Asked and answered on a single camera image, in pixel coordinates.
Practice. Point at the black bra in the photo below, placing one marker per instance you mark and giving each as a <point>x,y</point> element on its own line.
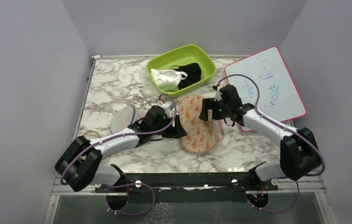
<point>193,72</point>

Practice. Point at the green plastic basin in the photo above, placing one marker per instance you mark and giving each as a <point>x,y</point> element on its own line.
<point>190,59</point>

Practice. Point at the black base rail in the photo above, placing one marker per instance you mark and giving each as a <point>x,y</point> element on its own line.
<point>183,187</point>

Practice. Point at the white satin bra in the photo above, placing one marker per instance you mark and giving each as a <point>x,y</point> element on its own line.
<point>167,79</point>

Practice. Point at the pink framed whiteboard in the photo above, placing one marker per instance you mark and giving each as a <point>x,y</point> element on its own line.
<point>265,78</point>

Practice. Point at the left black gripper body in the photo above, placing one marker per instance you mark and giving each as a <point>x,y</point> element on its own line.
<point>170,132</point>

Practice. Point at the white mesh laundry bag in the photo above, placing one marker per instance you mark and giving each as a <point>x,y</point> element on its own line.
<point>125,117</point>

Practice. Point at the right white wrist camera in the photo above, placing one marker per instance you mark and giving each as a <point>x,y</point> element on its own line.
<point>217,97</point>

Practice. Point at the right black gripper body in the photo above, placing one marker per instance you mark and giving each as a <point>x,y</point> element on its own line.
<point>221,110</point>

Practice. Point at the beige bra cup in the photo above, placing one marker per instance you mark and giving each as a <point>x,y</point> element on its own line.
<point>90,135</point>

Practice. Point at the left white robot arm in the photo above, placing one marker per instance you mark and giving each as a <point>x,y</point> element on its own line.
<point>79,166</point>

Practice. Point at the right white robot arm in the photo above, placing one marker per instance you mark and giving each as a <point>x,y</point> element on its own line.
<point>299,153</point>

